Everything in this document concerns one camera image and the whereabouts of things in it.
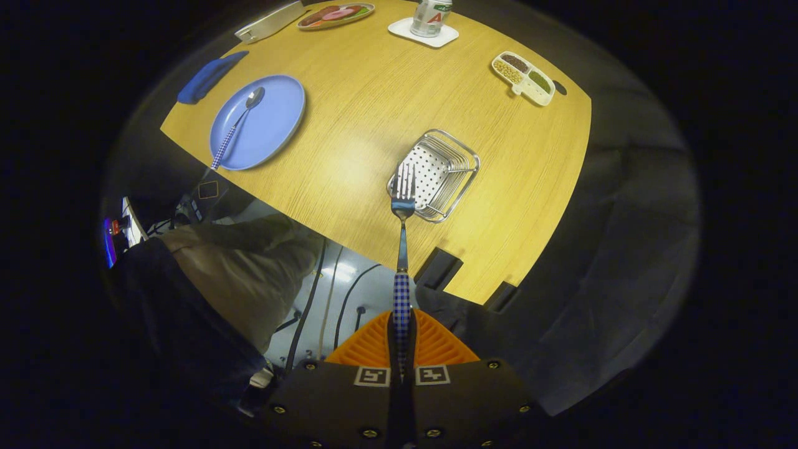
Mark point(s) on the green lettuce leaf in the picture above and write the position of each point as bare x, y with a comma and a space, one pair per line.
363, 9

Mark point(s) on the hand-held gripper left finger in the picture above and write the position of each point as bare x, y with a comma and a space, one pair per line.
336, 399

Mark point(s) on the pink ham slice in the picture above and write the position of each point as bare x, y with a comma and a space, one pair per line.
340, 14

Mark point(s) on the computer screen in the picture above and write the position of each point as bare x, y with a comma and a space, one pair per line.
110, 243

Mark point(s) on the blue round plate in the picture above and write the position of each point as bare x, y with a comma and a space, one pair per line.
268, 125

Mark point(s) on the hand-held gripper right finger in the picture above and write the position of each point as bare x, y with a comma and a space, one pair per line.
467, 399

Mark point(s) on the white toaster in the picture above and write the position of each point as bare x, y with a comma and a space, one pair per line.
268, 25

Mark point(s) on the white oval food plate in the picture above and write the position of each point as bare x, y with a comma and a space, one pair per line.
366, 17

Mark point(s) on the clear plastic bottle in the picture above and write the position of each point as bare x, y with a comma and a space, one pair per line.
430, 19

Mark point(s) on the brown meat slice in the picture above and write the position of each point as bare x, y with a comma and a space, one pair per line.
315, 15

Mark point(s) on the white square coaster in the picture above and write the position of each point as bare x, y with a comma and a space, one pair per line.
399, 28

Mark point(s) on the white divided condiment tray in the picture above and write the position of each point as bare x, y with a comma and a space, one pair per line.
520, 78

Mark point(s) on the blue folded towel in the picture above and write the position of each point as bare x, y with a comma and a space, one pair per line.
206, 78

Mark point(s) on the person's leg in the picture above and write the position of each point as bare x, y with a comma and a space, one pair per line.
237, 268

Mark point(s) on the black table bracket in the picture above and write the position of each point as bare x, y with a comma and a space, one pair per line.
500, 297
438, 269

